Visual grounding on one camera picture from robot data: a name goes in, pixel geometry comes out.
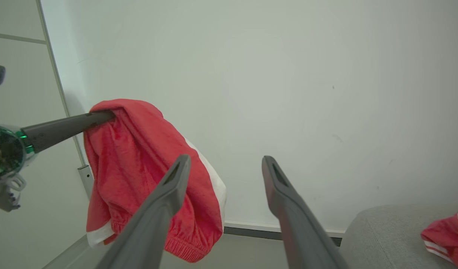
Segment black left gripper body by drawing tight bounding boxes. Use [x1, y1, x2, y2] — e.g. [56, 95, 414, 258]
[0, 124, 37, 180]

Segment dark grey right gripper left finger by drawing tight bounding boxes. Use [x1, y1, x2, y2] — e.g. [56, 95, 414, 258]
[96, 154, 192, 269]

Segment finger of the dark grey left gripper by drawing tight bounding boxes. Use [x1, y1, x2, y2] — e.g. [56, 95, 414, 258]
[21, 110, 116, 154]

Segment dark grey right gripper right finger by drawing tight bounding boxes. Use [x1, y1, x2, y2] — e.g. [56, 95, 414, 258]
[262, 155, 350, 269]

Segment red shorts wide white band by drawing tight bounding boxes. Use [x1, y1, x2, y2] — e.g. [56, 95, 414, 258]
[83, 98, 228, 263]

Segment red garment thin white stripes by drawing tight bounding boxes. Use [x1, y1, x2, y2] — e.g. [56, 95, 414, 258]
[420, 204, 458, 269]

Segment white and black baseboard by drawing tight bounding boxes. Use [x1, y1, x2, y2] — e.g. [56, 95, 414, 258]
[223, 221, 346, 247]

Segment grey fabric sofa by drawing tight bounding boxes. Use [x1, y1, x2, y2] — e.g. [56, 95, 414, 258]
[339, 204, 458, 269]

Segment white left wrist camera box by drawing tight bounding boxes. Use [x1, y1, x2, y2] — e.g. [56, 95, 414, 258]
[0, 172, 27, 213]

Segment grey metal frame post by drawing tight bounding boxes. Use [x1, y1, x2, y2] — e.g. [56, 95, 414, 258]
[35, 0, 96, 201]

